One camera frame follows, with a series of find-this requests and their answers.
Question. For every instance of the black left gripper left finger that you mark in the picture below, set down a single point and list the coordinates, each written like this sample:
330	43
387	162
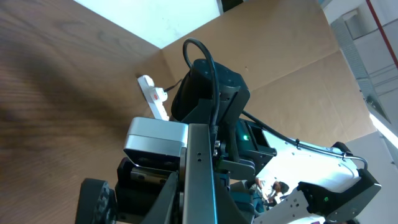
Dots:
167	208

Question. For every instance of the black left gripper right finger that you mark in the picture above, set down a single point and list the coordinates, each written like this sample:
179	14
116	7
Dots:
227	211

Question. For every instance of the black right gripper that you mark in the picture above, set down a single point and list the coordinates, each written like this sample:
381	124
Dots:
136	191

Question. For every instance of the bronze Galaxy smartphone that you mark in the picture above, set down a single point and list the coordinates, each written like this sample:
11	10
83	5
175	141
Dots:
199	204

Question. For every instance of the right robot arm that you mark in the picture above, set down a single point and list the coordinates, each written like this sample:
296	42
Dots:
213	162

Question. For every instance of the white power strip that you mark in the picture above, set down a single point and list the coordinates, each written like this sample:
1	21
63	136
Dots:
155	96

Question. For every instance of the brown cardboard sheet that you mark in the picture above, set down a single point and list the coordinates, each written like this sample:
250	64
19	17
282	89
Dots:
300	82

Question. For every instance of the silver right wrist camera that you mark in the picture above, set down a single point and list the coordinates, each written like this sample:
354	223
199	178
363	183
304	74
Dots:
156	143

